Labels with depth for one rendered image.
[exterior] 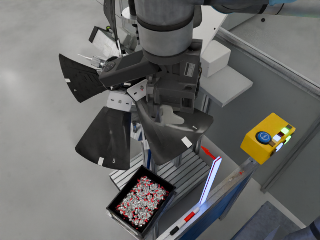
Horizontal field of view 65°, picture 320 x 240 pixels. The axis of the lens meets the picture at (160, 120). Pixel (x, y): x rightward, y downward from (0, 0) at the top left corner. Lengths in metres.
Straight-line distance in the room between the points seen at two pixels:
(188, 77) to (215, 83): 1.00
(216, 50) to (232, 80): 0.18
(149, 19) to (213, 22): 0.72
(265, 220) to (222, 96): 0.67
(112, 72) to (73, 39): 2.90
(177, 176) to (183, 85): 1.54
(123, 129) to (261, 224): 0.56
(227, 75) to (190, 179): 0.83
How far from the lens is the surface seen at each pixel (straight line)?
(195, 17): 0.75
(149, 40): 0.34
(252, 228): 0.88
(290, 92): 1.40
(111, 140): 0.97
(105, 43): 1.20
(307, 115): 1.43
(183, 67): 0.38
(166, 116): 0.48
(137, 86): 0.88
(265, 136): 0.95
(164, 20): 0.32
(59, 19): 3.76
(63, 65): 1.16
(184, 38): 0.35
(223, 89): 1.37
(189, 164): 1.96
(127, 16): 0.69
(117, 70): 0.42
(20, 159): 2.35
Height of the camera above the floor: 1.81
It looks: 52 degrees down
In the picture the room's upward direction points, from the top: straight up
